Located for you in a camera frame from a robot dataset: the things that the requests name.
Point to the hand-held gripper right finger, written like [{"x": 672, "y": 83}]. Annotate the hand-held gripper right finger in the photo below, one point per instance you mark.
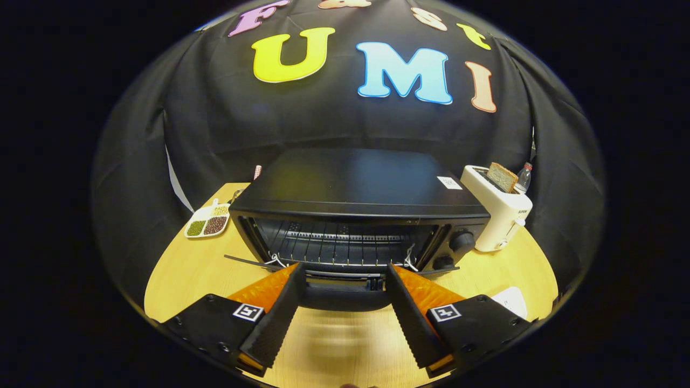
[{"x": 412, "y": 318}]

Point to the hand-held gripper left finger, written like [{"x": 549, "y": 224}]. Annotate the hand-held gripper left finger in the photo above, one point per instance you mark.
[{"x": 280, "y": 318}]

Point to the white square plate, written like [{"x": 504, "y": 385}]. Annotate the white square plate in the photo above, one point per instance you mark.
[{"x": 512, "y": 302}]

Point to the black toaster oven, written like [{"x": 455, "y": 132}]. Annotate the black toaster oven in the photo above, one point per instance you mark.
[{"x": 350, "y": 180}]

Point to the white pop-up toaster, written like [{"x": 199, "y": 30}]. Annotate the white pop-up toaster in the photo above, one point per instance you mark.
[{"x": 498, "y": 215}]

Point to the white divided dish of beans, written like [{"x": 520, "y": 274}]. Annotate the white divided dish of beans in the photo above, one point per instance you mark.
[{"x": 207, "y": 220}]

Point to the pink checkered item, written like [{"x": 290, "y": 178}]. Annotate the pink checkered item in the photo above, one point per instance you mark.
[{"x": 257, "y": 172}]

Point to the brown bread slice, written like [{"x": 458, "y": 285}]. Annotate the brown bread slice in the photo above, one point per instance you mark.
[{"x": 502, "y": 177}]

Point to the clear plastic water bottle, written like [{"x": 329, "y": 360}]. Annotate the clear plastic water bottle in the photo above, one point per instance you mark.
[{"x": 525, "y": 178}]

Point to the black backdrop cloth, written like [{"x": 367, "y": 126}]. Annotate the black backdrop cloth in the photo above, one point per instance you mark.
[{"x": 334, "y": 118}]

